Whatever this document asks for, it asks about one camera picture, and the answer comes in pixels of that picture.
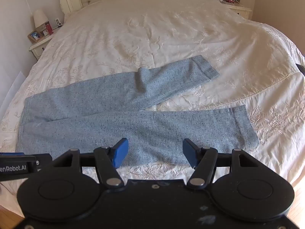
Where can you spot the cream embroidered bedspread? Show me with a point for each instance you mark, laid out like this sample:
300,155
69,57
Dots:
166,40

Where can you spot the light blue speckled pants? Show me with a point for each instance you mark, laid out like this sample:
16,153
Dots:
95,105

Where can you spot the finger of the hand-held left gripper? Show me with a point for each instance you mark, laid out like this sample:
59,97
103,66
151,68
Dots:
45,160

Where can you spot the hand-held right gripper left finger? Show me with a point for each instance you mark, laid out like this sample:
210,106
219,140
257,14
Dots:
120,151

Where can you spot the white wall outlet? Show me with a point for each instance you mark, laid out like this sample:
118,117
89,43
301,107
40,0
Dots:
58,22

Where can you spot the dark object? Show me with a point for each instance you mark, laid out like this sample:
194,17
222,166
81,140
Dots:
301,68

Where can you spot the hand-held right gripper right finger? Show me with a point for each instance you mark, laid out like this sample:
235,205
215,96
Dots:
190,152

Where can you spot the red box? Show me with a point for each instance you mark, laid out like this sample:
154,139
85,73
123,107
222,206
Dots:
48,28

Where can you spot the table lamp with cream shade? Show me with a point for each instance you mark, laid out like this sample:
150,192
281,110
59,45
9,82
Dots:
40,18

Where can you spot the cream wooden nightstand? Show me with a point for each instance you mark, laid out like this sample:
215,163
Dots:
240,9
39,49

